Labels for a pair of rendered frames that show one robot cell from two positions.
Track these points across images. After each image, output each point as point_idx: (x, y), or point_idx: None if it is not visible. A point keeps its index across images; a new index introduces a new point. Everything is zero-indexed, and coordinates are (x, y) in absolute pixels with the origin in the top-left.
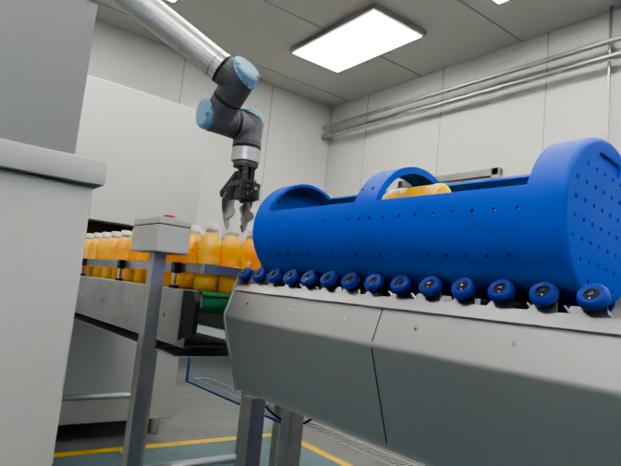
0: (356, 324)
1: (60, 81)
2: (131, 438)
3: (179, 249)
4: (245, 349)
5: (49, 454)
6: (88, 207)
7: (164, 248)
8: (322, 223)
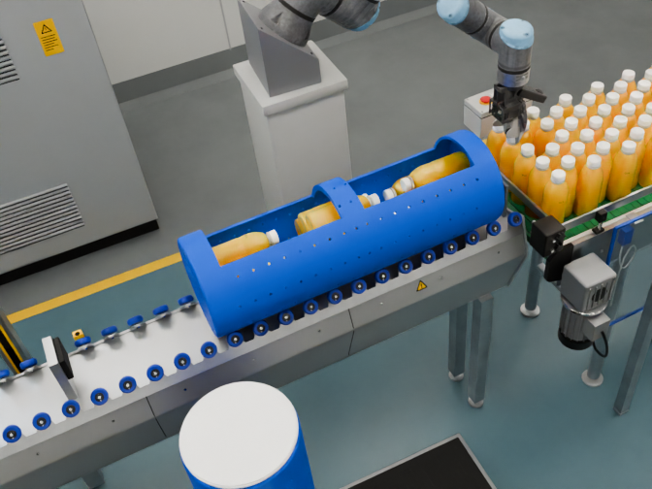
0: None
1: (261, 62)
2: None
3: (474, 131)
4: None
5: (281, 201)
6: (267, 121)
7: (468, 125)
8: (362, 184)
